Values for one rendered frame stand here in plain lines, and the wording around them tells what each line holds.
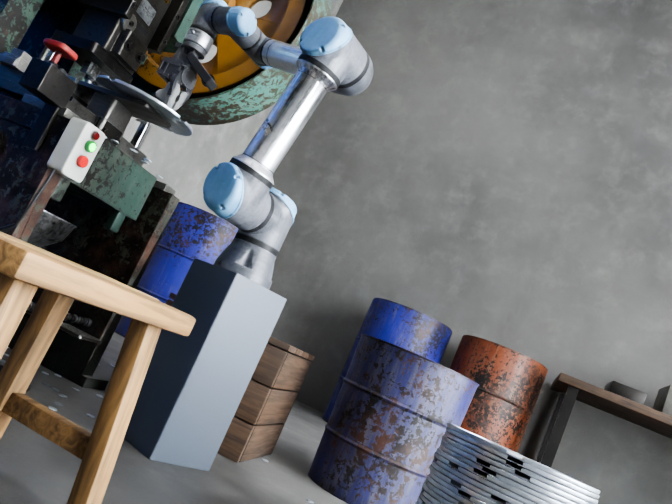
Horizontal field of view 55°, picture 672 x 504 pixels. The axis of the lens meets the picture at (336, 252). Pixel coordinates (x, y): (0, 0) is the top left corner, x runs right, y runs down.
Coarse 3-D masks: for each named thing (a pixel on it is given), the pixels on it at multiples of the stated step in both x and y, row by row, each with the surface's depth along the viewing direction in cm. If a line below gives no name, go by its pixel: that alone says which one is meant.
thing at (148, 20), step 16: (144, 0) 186; (160, 0) 192; (96, 16) 183; (112, 16) 182; (144, 16) 189; (160, 16) 195; (80, 32) 183; (96, 32) 181; (112, 32) 180; (128, 32) 182; (144, 32) 191; (112, 48) 182; (128, 48) 182; (144, 48) 189; (128, 64) 186
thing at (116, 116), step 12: (84, 84) 178; (96, 96) 178; (108, 96) 177; (120, 96) 173; (96, 108) 177; (108, 108) 176; (120, 108) 179; (132, 108) 179; (144, 108) 173; (96, 120) 176; (108, 120) 177; (120, 120) 181; (144, 120) 186; (156, 120) 180; (108, 132) 178; (120, 132) 183
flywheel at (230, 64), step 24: (240, 0) 228; (264, 0) 229; (288, 0) 223; (312, 0) 224; (264, 24) 222; (288, 24) 216; (240, 48) 222; (144, 72) 225; (216, 72) 222; (240, 72) 215; (192, 96) 220
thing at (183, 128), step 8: (96, 80) 175; (104, 80) 170; (112, 80) 166; (120, 80) 165; (112, 88) 175; (120, 88) 170; (128, 88) 166; (136, 88) 165; (136, 96) 170; (144, 96) 166; (152, 104) 170; (160, 104) 167; (160, 112) 175; (168, 112) 170; (168, 120) 179; (176, 120) 175; (176, 128) 184; (184, 128) 179
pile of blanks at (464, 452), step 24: (456, 432) 116; (456, 456) 113; (480, 456) 109; (504, 456) 107; (432, 480) 116; (456, 480) 111; (480, 480) 108; (504, 480) 106; (528, 480) 105; (552, 480) 105
